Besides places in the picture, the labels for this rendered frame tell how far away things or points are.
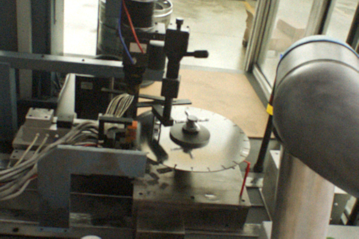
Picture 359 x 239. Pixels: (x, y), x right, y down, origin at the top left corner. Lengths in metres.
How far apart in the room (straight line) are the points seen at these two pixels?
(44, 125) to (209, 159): 0.52
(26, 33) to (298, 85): 1.21
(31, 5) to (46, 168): 0.73
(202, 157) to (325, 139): 0.65
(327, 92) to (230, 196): 0.70
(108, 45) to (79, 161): 0.84
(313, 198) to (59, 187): 0.61
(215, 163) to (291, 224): 0.42
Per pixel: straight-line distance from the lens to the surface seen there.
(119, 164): 0.97
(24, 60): 1.31
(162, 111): 1.11
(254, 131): 1.64
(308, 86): 0.47
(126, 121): 1.11
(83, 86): 1.48
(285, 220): 0.67
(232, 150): 1.12
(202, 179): 1.16
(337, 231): 1.06
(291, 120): 0.47
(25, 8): 1.53
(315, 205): 0.65
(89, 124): 1.19
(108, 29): 1.72
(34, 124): 1.31
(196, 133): 1.13
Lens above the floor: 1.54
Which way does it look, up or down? 27 degrees down
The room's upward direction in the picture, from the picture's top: 8 degrees clockwise
